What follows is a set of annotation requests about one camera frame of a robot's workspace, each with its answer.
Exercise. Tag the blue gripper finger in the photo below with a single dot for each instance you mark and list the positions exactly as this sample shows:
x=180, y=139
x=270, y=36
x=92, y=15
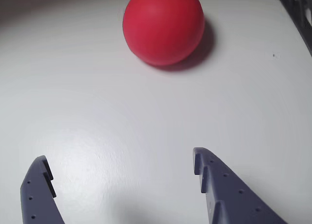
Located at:
x=231, y=199
x=39, y=197

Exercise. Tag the red ball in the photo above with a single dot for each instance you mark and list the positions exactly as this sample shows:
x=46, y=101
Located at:
x=163, y=26

